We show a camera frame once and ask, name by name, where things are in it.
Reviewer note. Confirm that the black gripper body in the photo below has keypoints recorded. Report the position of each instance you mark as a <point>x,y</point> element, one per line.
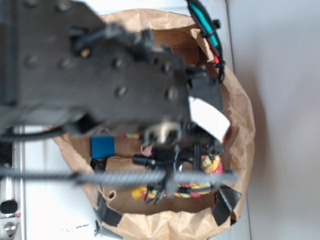
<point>167,146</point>

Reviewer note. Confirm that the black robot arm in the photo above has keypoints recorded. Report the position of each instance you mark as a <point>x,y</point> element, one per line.
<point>65,71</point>

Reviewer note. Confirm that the white paper tag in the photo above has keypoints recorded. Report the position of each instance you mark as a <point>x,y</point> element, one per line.
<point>208,118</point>

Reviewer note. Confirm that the brown paper bag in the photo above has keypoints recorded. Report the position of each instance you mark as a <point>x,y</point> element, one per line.
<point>181,218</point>

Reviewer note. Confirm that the blue rectangular block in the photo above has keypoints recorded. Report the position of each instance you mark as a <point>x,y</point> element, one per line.
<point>102,146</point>

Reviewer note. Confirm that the metal rail frame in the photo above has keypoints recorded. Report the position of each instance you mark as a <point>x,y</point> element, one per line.
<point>12,193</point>

